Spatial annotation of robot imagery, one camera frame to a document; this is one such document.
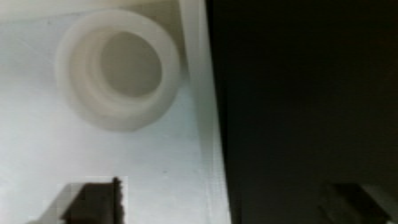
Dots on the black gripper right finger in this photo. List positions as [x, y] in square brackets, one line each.
[358, 204]

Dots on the white square tabletop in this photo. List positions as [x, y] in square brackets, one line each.
[109, 108]

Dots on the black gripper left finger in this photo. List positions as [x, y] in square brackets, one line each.
[88, 204]

